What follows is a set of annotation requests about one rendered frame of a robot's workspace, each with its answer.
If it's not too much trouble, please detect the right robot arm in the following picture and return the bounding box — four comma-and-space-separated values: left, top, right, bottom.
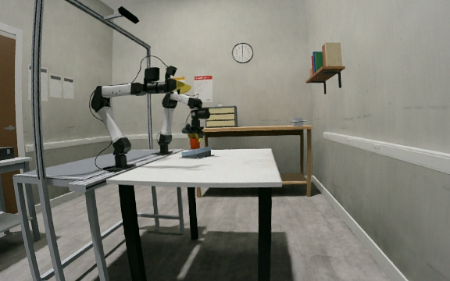
91, 66, 177, 172

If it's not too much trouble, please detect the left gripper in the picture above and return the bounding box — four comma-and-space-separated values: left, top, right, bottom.
187, 119, 205, 142

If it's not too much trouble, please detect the light blue flat plate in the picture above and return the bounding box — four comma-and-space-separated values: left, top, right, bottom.
181, 147, 211, 156

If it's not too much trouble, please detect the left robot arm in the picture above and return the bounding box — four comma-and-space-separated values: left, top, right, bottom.
156, 91, 210, 156

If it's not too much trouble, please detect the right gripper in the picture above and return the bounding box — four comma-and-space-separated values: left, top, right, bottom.
157, 78, 191, 94

